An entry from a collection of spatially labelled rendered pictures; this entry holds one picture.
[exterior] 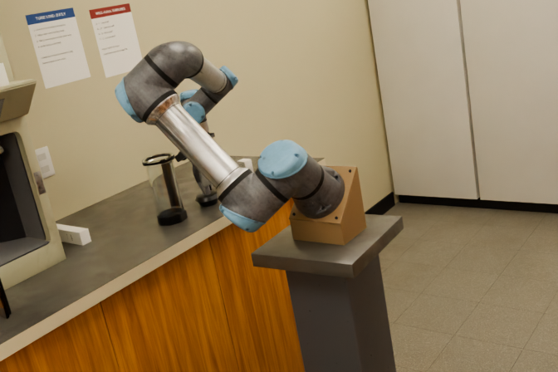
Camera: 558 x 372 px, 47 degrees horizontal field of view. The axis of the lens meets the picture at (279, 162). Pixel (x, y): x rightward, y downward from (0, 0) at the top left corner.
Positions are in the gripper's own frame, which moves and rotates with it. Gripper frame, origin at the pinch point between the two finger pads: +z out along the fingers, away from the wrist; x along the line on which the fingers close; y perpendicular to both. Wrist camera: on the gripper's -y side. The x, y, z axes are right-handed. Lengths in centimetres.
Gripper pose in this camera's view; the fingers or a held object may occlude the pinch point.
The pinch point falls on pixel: (205, 188)
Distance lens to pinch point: 230.4
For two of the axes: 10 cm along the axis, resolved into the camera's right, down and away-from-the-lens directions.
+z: 1.8, 9.5, 2.6
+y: 9.1, -0.6, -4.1
